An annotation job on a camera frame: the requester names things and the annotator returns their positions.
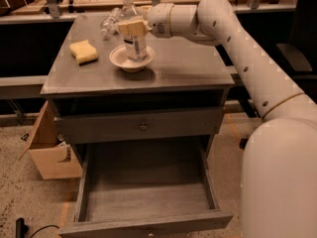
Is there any cardboard box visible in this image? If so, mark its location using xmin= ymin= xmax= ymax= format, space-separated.
xmin=19 ymin=101 xmax=82 ymax=179

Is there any lying clear plastic bottle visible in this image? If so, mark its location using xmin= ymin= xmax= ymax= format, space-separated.
xmin=100 ymin=8 xmax=121 ymax=40

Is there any open grey lower drawer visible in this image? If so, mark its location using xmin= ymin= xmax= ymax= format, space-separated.
xmin=59 ymin=138 xmax=233 ymax=238

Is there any clear plastic bottle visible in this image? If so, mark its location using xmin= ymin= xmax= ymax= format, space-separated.
xmin=120 ymin=0 xmax=147 ymax=61
xmin=100 ymin=8 xmax=121 ymax=40

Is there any white paper bowl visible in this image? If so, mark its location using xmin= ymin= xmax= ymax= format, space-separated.
xmin=109 ymin=45 xmax=155 ymax=72

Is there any yellow sponge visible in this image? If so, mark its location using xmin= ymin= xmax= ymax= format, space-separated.
xmin=69 ymin=40 xmax=98 ymax=64

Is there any black cable plug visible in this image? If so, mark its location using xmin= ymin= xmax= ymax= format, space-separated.
xmin=15 ymin=217 xmax=58 ymax=238

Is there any grey wooden drawer cabinet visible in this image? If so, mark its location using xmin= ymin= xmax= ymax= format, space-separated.
xmin=40 ymin=11 xmax=236 ymax=238

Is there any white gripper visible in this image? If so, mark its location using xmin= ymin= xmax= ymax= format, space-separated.
xmin=118 ymin=3 xmax=173 ymax=38

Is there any black office chair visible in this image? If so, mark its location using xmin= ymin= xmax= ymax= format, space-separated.
xmin=239 ymin=0 xmax=317 ymax=151

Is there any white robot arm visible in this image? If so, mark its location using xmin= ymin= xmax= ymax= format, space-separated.
xmin=118 ymin=0 xmax=317 ymax=238

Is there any closed grey upper drawer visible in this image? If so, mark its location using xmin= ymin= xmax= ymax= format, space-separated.
xmin=54 ymin=108 xmax=223 ymax=144

